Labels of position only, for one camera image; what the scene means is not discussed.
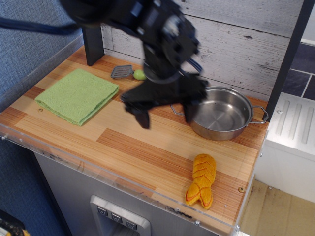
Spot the dark grey right post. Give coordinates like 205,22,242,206
266,0,315,122

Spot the dark grey post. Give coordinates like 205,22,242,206
266,0,315,122
82,25,104,66

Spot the stainless steel pot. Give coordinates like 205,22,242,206
170,86,269,142

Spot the yellow plush toy on floor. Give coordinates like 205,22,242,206
22,229,31,236

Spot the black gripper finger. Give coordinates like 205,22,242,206
131,108,150,129
183,103,197,123

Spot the folded green cloth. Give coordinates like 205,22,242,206
35,69,119,126

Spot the white toy sink unit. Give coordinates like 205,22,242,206
255,93,315,202

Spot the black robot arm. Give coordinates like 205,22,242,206
61,0,207,129

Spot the orange plush lobster tail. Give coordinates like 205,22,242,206
185,154,216,210

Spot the dark grey left post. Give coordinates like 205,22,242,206
82,25,104,66

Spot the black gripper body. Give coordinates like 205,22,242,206
121,73,209,113

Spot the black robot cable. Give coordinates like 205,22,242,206
0,16,82,35

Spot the grey spatula with green handle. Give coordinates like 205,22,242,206
111,65,147,80

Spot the silver dispenser button panel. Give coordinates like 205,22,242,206
90,195,151,236

